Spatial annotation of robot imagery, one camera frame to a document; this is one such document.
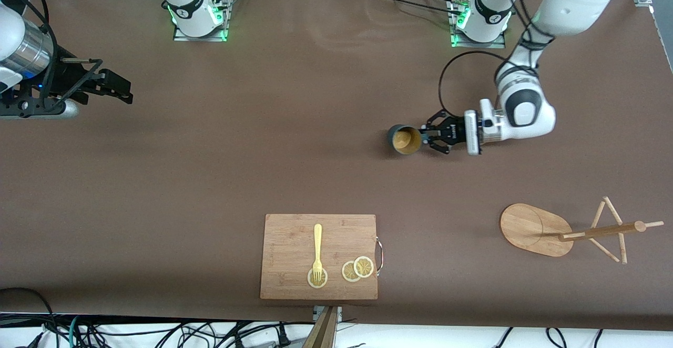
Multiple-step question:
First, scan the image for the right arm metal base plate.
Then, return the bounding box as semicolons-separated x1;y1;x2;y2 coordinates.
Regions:
172;0;230;43

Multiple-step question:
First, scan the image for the teal cup with yellow inside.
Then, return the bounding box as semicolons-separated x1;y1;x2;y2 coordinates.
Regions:
388;124;427;156

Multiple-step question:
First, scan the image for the metal bracket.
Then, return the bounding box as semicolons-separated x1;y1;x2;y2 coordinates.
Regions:
313;306;343;323

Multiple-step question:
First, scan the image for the black plug cable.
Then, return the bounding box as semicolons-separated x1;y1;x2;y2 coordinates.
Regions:
273;323;293;347

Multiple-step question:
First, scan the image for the wooden cup rack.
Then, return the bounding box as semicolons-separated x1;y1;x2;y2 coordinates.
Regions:
499;196;665;264

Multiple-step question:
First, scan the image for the wooden beam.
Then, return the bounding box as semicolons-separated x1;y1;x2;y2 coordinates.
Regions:
301;306;338;348

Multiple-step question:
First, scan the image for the yellow plastic fork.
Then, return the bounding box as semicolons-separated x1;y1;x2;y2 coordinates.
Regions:
312;224;323;281

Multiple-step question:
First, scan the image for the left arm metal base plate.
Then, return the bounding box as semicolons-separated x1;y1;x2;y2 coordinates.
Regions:
450;0;507;49

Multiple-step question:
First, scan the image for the thick black floor cable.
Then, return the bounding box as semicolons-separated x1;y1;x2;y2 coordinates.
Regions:
0;287;59;348

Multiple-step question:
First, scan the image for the black base supply cable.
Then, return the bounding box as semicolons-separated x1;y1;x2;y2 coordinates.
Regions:
374;0;464;16

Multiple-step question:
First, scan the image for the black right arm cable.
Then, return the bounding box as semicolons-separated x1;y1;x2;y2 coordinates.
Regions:
0;0;103;104

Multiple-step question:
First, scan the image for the bamboo cutting board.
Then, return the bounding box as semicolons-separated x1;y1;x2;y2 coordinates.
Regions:
260;214;384;301

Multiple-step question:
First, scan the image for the green floor cable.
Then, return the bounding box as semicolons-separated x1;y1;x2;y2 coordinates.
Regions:
68;315;87;348

